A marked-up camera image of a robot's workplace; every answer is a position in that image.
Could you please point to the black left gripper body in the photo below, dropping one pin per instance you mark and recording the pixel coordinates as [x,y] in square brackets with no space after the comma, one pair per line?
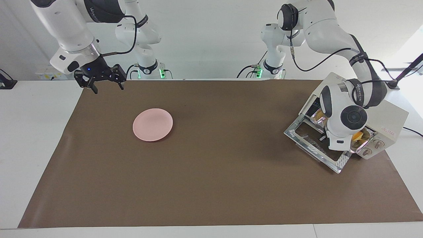
[323,138]

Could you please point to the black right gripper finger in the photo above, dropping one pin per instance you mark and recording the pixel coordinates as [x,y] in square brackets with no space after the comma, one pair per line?
[85,79]
[120,76]

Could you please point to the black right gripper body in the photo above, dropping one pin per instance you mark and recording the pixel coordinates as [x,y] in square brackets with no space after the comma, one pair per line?
[96,70]

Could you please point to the sliced orange bread loaf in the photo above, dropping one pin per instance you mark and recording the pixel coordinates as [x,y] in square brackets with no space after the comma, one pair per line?
[357,135]

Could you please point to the aluminium foil tray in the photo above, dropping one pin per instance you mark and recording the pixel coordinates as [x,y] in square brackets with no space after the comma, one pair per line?
[363,143]

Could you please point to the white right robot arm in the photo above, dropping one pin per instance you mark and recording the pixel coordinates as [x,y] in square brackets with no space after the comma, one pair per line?
[62,26]

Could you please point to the foil-lined glass oven door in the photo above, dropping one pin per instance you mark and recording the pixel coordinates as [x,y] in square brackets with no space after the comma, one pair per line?
[309,145]

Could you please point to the cream oven knob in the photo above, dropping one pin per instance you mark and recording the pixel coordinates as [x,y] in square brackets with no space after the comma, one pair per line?
[366,152]
[379,144]

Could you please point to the cream white toaster oven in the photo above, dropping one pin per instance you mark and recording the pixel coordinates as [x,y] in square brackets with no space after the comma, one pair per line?
[393,119]

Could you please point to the white power strip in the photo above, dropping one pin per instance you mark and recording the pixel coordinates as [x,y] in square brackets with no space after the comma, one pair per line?
[44,74]

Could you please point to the pink round plate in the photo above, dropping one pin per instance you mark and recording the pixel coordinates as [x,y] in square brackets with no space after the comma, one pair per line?
[152,125]

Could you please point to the black clamp base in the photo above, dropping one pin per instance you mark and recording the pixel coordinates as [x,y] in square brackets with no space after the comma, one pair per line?
[6,82]

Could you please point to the brown paper table mat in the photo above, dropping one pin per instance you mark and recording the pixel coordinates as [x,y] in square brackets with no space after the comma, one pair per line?
[198,185]

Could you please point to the black camera stand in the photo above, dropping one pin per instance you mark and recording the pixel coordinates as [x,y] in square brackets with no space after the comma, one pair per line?
[409,66]

